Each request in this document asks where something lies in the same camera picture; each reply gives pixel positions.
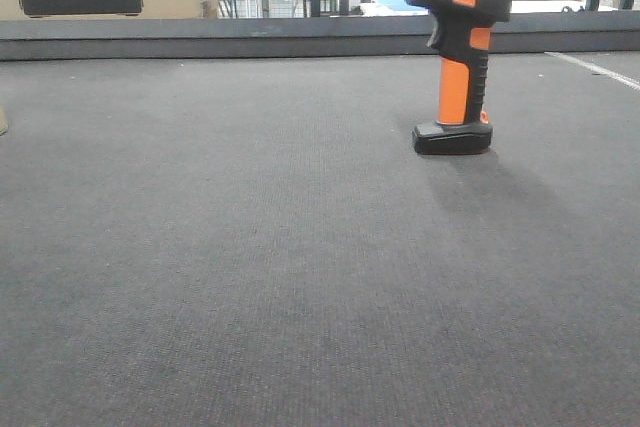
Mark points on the grey raised conveyor edge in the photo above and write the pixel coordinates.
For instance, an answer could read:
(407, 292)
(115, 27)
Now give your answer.
(37, 40)

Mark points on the blue tray in background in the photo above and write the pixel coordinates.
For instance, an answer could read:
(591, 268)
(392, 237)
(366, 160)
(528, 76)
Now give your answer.
(400, 7)

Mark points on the orange black barcode scanner gun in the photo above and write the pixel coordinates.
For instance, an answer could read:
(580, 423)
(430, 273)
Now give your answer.
(462, 37)

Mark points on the small brown cardboard package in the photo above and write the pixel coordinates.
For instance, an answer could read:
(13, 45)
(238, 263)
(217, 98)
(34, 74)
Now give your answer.
(3, 122)

